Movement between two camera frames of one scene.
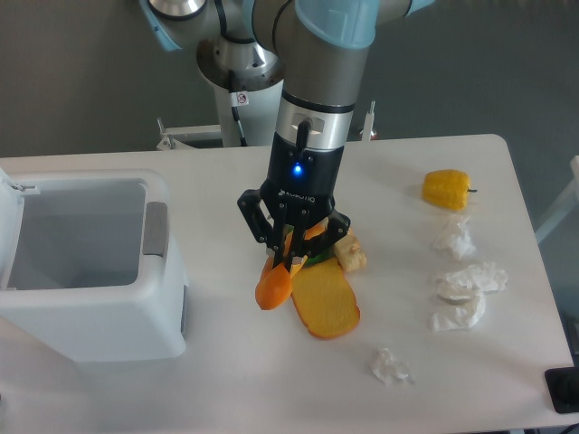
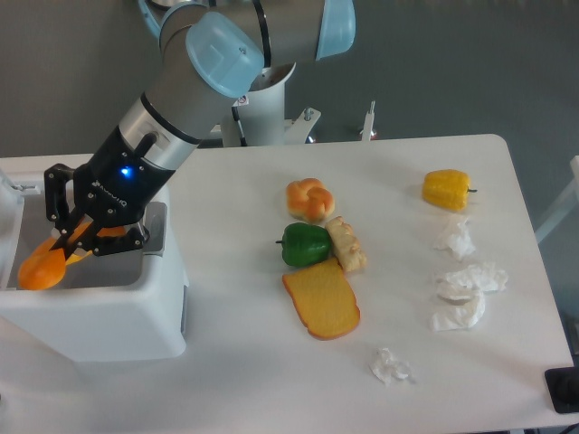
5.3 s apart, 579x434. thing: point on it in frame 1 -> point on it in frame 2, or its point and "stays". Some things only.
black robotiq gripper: x=298 y=187 -> x=113 y=190
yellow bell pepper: x=447 y=188 stays
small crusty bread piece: x=348 y=251 stays
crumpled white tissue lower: x=462 y=306 stays
